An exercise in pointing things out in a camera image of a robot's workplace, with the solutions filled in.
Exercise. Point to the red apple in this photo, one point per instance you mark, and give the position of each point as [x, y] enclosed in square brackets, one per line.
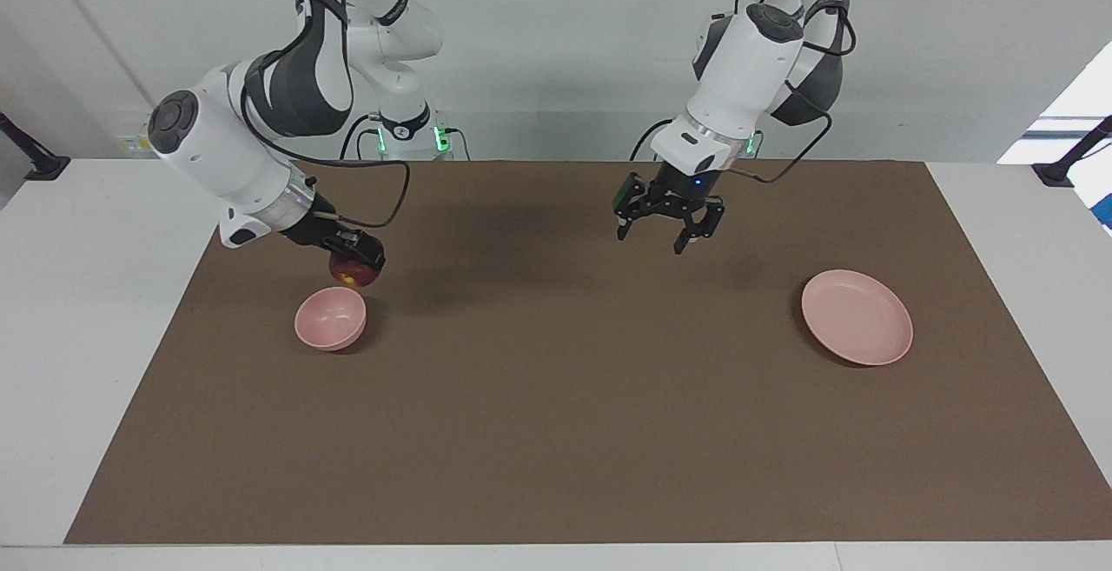
[352, 275]

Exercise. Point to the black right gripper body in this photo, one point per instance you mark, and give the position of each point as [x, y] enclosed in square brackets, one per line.
[317, 223]

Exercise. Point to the pink plate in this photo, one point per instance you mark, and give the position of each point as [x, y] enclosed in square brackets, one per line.
[860, 319]

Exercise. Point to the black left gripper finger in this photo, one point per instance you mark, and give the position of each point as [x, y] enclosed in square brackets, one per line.
[630, 202]
[705, 223]

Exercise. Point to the bright white window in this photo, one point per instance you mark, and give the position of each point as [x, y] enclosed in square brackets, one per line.
[1082, 93]

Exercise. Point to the white wall power outlet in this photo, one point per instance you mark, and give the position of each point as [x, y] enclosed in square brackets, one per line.
[135, 145]

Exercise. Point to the black clamp mount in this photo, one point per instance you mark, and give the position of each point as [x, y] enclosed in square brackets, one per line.
[1055, 174]
[43, 167]

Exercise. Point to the blue object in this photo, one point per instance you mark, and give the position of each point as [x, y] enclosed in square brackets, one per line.
[1103, 213]

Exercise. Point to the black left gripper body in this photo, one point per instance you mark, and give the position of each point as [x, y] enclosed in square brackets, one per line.
[682, 193]

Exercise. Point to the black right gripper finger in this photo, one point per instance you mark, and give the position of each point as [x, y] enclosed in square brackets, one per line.
[365, 249]

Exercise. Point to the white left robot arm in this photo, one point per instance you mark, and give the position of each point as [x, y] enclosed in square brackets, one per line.
[738, 67]

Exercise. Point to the pink bowl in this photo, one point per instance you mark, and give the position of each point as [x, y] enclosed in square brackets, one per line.
[328, 321]

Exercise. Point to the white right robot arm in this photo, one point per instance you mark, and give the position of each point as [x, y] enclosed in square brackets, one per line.
[217, 145]

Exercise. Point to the brown table mat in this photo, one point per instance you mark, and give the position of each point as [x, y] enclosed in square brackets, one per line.
[556, 423]

